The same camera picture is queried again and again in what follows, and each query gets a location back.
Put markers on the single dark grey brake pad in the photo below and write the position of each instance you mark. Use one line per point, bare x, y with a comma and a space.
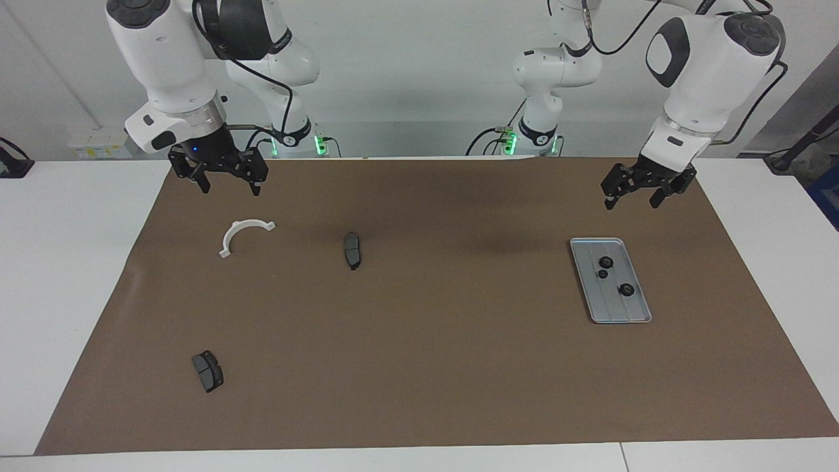
352, 246

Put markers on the white curved plastic bracket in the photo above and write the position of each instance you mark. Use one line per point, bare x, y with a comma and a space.
231, 233

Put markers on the brown table mat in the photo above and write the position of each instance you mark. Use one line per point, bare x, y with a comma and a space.
426, 367

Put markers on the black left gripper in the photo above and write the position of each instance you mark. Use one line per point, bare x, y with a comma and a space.
649, 176

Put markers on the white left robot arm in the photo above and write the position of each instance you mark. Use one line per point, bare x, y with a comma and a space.
708, 72

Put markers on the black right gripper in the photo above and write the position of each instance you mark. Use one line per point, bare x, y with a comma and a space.
216, 157

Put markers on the black clamp mount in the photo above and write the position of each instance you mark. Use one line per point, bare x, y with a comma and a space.
13, 167

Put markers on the stacked dark grey brake pads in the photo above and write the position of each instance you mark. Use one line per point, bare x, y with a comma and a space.
208, 373

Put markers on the blue crate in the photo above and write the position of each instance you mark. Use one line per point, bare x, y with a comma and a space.
829, 190

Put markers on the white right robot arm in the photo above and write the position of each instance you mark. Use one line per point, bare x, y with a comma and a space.
164, 59

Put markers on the black stand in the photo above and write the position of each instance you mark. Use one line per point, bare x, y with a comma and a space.
780, 160

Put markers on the white box with yellow labels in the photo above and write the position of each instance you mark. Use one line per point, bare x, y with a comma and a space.
92, 147

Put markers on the grey metal tray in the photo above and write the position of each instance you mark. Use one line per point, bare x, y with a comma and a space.
619, 308

